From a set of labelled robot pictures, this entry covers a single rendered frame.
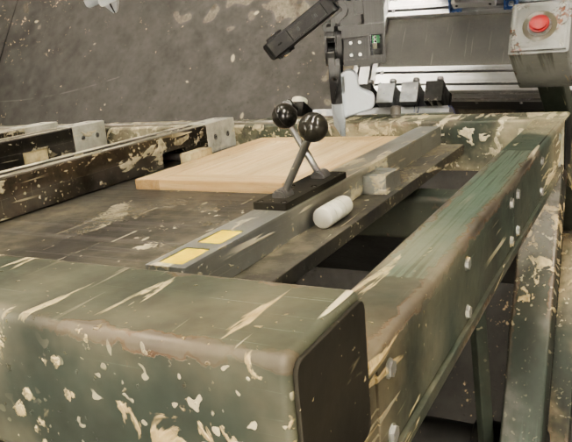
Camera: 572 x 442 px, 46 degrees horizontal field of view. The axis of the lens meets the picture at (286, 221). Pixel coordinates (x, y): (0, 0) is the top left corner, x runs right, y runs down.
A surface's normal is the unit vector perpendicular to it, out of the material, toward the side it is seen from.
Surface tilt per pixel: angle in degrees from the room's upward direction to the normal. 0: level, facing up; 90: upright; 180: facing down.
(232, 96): 0
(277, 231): 90
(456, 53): 0
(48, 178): 90
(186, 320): 60
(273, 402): 30
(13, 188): 90
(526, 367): 0
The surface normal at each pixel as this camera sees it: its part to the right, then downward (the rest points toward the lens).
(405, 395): 0.88, 0.05
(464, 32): -0.44, -0.26
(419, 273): -0.08, -0.96
